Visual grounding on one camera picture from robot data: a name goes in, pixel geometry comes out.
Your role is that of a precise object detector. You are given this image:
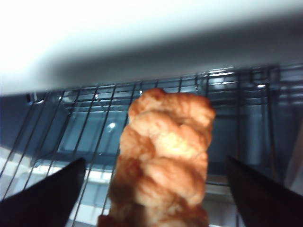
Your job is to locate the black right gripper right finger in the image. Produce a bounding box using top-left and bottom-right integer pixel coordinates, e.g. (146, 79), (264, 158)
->
(226, 156), (303, 227)

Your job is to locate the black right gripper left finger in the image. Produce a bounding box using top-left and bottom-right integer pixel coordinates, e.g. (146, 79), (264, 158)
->
(0, 157), (86, 227)

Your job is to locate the golden twisted bread loaf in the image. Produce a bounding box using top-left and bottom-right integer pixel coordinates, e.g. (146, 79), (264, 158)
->
(97, 87), (216, 227)

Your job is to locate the cream Toshiba toaster oven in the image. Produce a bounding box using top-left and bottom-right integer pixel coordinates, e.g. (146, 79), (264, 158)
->
(0, 0), (303, 227)

